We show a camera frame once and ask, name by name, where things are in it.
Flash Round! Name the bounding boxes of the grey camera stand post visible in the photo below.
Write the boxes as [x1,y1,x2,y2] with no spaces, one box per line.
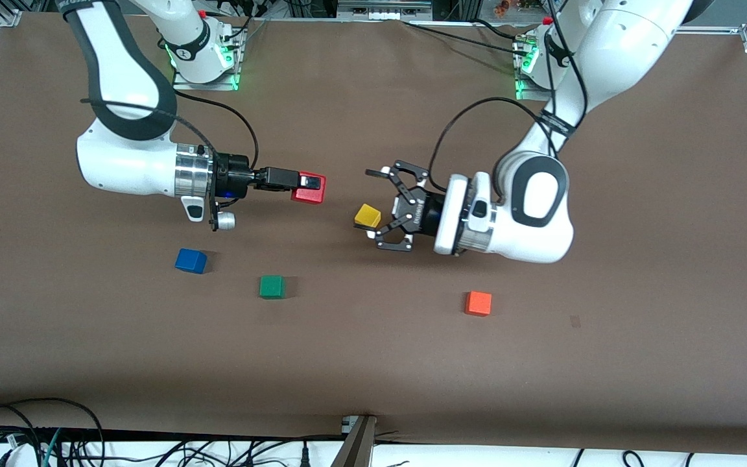
[331,414,378,467]

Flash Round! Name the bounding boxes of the teal cable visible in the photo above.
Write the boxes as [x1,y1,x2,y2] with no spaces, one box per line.
[39,428,63,467]

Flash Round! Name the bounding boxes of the blue wooden cube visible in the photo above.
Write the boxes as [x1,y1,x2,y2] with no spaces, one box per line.
[174,248,208,275]

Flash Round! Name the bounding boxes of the orange wooden cube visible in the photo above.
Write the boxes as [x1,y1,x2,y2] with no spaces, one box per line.
[464,291,493,318]

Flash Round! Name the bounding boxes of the yellow wooden cube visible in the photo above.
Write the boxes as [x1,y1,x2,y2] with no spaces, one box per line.
[354,203,382,230]

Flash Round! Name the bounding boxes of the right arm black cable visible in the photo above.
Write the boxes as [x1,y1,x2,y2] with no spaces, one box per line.
[80,90,260,172]

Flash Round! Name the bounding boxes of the red wooden cube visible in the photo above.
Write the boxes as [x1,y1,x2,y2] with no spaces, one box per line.
[290,171,327,206]

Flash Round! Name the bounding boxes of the silver power strip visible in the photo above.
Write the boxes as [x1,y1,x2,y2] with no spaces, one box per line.
[337,0,433,21]

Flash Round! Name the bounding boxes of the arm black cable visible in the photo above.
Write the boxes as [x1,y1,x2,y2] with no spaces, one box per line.
[80,90,260,172]
[427,0,589,193]

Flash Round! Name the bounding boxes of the black cable across table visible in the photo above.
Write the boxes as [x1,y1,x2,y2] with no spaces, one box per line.
[403,19,520,53]

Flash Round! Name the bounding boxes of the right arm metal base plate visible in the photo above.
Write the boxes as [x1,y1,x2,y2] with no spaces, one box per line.
[171,27,243,92]

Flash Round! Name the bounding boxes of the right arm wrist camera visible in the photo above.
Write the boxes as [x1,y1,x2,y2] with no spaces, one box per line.
[181,195,237,232]

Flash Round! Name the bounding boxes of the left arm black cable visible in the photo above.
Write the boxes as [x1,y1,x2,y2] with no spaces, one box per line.
[427,0,589,193]

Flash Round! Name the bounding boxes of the looping black floor cable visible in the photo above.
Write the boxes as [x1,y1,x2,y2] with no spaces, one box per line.
[0,397,106,467]

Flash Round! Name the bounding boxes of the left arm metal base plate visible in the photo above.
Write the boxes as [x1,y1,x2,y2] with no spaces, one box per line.
[514,36,554,102]

